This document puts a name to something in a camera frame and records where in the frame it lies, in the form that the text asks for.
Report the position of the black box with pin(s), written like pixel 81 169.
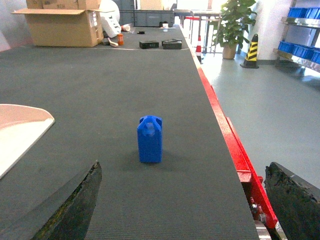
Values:
pixel 172 44
pixel 149 44

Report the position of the steel stanchion posts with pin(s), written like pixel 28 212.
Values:
pixel 209 21

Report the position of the yellow black traffic cone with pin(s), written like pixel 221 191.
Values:
pixel 250 61

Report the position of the grey plastic crate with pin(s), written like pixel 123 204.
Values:
pixel 146 13

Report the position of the red white traffic cone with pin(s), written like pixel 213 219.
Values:
pixel 198 50

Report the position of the black box right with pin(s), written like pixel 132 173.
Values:
pixel 172 44

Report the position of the steel shelf rack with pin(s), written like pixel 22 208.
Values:
pixel 299 45

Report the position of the blue plastic part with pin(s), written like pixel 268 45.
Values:
pixel 150 139

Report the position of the orange small bottle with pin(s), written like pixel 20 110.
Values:
pixel 120 39

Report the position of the red table frame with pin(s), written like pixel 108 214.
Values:
pixel 251 182

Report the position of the white paper cup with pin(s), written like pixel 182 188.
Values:
pixel 165 26

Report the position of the potted green plant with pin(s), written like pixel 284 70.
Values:
pixel 236 17

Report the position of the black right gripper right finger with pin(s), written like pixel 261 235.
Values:
pixel 295 202

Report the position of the black box left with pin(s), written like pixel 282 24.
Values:
pixel 149 44

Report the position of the beige plastic scoop tray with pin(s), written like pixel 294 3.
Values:
pixel 21 126

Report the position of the large cardboard box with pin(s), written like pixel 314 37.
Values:
pixel 65 23

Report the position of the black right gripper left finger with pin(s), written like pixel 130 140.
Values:
pixel 64 215

